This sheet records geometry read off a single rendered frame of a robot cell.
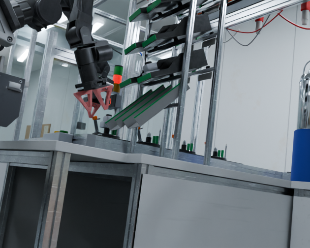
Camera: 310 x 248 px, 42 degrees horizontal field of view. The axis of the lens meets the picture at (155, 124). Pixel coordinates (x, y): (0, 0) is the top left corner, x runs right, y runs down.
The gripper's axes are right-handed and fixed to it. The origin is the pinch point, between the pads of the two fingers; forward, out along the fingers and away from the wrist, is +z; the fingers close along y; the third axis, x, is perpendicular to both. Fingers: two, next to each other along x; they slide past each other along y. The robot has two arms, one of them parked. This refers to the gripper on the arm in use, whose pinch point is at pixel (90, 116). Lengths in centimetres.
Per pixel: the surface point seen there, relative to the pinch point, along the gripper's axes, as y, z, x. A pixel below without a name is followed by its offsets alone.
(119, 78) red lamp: 16.6, -27.7, -21.1
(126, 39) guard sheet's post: 18, -52, -23
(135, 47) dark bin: -32.5, -28.4, -0.4
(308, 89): -61, -27, -83
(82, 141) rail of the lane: -13.5, 14.4, 7.9
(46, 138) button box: 12.9, 13.3, 15.0
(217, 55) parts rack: -53, -29, -29
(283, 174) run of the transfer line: -17, 10, -127
